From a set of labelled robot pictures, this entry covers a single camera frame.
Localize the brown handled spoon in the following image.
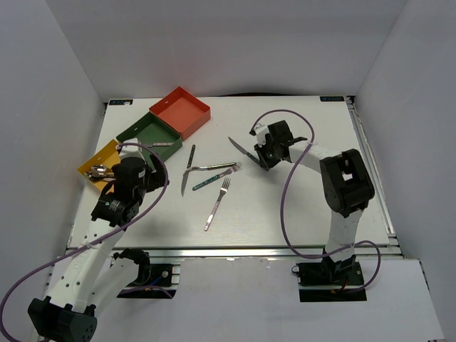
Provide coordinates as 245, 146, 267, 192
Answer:
84, 172, 114, 181

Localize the pink handled fork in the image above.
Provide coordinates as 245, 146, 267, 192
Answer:
204, 178, 231, 232

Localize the green handled knife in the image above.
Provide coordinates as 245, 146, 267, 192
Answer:
228, 137, 260, 165

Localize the brown handled knife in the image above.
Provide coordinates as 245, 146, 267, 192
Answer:
181, 145, 196, 197

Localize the pink handled knife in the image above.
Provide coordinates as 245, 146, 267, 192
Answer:
150, 142, 174, 147

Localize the green box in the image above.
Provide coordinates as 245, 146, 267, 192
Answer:
116, 113, 182, 161

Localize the aluminium table frame rail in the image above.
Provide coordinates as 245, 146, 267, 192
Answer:
345, 95, 397, 239

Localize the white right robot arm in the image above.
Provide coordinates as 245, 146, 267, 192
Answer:
250, 120, 375, 284

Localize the green handled spoon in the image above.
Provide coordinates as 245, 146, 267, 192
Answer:
90, 165, 113, 174

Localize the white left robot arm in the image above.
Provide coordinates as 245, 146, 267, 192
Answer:
28, 156, 169, 341

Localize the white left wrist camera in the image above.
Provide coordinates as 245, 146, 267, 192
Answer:
116, 141, 145, 161

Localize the yellow box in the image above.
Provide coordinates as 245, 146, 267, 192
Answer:
77, 140, 120, 192

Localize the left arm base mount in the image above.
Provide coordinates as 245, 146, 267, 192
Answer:
111, 249, 180, 299

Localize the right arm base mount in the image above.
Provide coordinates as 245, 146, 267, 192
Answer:
291, 262, 367, 303

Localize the green handled fork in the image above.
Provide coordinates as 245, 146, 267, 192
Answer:
192, 166, 241, 191

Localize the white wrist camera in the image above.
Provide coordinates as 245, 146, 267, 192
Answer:
249, 123, 271, 147
116, 141, 145, 161

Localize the red box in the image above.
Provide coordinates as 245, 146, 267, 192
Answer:
149, 86, 211, 140

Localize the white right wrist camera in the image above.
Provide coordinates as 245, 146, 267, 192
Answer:
249, 123, 271, 147

